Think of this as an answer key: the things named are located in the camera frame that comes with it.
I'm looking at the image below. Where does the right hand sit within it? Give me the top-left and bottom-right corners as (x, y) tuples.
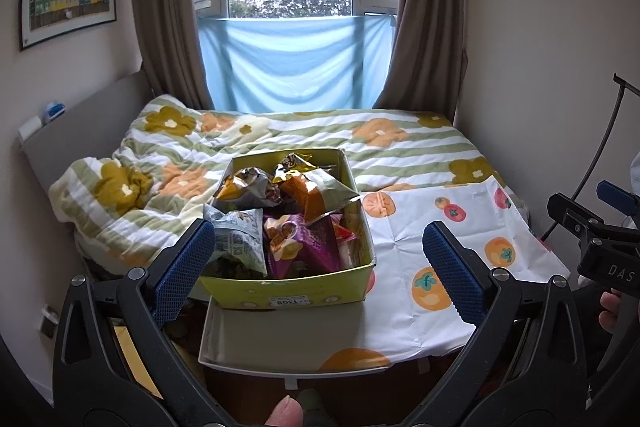
(599, 289), (622, 334)

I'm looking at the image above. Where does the left hand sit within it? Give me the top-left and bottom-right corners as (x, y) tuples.
(265, 395), (304, 427)

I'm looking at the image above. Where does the silver triangular snack bag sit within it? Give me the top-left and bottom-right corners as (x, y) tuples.
(203, 204), (268, 277)

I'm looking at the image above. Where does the blue window cloth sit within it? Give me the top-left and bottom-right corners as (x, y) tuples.
(196, 15), (395, 114)

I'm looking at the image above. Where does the striped floral quilt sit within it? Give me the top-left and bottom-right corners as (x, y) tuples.
(48, 93), (507, 275)

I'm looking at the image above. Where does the brown left curtain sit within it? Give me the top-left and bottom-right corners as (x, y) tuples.
(131, 0), (214, 109)

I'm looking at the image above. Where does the yellow gold snack bag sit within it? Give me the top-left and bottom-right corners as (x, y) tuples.
(272, 153), (317, 183)

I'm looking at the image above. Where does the brown right curtain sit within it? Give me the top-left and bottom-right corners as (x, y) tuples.
(375, 0), (468, 120)

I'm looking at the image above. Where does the red white snack bag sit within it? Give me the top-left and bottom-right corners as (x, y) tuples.
(330, 213), (358, 270)

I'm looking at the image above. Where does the orange fries snack bag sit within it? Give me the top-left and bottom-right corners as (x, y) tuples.
(273, 168), (359, 225)

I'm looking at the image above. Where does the white fruit-print sheet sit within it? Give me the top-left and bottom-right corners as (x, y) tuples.
(320, 178), (570, 373)

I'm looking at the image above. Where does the yellow-green cardboard box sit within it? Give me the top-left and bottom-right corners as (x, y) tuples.
(196, 146), (394, 381)

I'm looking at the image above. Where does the blue white object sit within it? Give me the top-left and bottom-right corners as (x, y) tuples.
(42, 101), (66, 124)

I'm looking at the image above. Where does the wall power socket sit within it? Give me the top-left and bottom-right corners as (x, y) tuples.
(38, 305), (60, 340)

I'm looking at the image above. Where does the grey headboard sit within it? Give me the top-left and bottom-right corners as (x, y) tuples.
(22, 70), (153, 191)

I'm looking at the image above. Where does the brown curtain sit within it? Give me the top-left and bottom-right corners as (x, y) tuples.
(375, 0), (468, 120)
(131, 0), (214, 109)

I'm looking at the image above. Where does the white small box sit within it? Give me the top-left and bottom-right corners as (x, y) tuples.
(17, 116), (42, 144)

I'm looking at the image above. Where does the purple chips snack bag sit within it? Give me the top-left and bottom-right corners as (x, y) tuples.
(264, 215), (341, 279)

